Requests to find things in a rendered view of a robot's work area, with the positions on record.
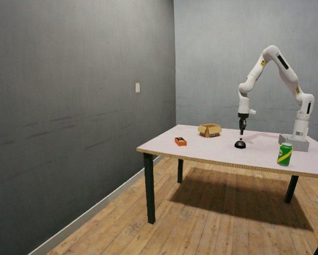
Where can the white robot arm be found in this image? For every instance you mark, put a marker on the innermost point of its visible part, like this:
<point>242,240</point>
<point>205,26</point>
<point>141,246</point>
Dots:
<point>306,101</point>

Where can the green soda can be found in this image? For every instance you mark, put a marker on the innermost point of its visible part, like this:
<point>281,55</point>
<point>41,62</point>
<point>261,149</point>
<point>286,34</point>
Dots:
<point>284,154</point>

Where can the black bell dome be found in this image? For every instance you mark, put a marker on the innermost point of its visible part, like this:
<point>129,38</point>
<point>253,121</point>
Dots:
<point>240,144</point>

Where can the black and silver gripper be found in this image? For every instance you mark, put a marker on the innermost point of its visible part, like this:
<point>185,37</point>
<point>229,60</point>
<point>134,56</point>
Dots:
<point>242,122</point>

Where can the open brown cardboard box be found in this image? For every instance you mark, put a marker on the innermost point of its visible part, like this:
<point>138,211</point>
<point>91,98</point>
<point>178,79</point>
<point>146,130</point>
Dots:
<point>209,128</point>

